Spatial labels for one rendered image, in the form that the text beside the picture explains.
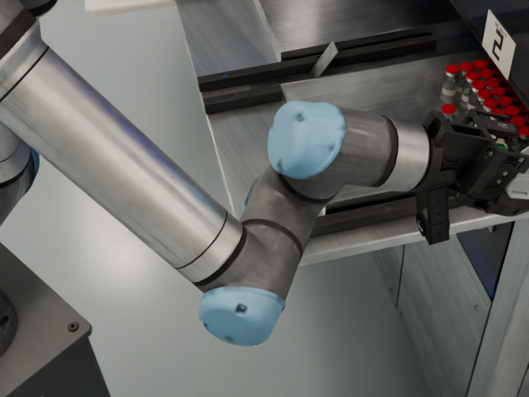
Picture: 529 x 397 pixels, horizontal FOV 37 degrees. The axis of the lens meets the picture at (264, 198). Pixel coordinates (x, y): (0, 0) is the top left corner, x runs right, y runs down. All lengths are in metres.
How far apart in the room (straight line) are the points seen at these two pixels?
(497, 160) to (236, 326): 0.32
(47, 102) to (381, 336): 1.46
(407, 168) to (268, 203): 0.14
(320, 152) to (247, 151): 0.43
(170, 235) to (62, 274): 1.52
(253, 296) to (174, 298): 1.37
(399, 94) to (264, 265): 0.57
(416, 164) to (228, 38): 0.66
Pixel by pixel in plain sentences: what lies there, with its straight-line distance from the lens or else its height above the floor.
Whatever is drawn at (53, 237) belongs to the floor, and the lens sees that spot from 2.33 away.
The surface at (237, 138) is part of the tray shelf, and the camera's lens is 1.19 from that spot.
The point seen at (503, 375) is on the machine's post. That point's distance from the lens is 1.45.
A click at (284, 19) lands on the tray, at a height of 0.88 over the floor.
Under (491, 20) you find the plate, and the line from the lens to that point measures 1.16.
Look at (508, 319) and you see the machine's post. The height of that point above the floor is 0.63.
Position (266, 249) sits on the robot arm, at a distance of 0.77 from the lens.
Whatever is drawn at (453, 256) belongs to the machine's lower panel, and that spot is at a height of 0.55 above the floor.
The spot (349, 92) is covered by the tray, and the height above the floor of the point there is 0.88.
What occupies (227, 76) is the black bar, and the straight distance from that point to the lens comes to 1.27.
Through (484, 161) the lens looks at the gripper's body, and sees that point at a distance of 0.85.
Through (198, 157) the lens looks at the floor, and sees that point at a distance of 2.45.
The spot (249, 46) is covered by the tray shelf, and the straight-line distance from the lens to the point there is 1.37.
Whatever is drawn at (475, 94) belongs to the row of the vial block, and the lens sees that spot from 1.23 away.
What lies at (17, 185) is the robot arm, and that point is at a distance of 1.06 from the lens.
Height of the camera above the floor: 1.68
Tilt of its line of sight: 47 degrees down
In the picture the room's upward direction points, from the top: 4 degrees counter-clockwise
